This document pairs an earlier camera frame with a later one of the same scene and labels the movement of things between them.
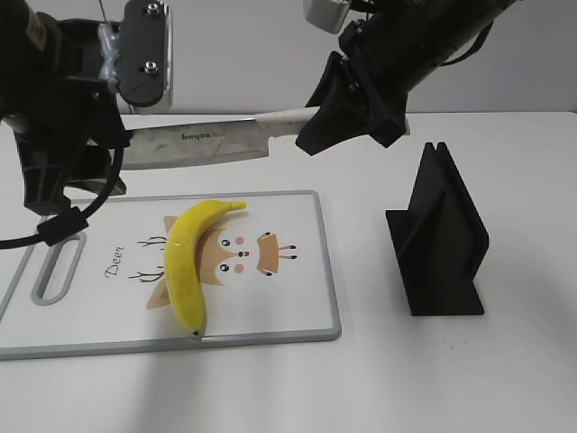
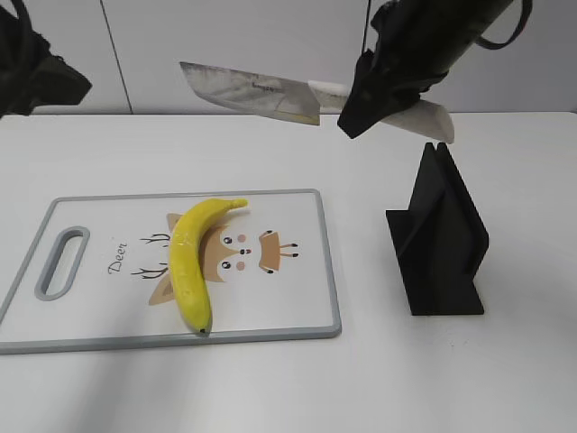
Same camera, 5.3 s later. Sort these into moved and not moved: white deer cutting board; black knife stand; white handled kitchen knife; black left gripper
Moved: white handled kitchen knife; black left gripper
Not moved: black knife stand; white deer cutting board
